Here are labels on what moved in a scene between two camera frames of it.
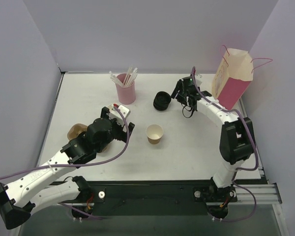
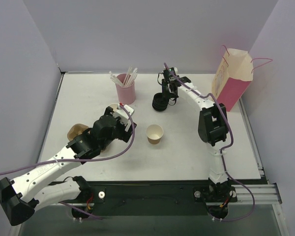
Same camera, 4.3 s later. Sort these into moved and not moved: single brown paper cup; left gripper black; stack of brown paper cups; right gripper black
Moved: right gripper black
Not moved: stack of brown paper cups; left gripper black; single brown paper cup
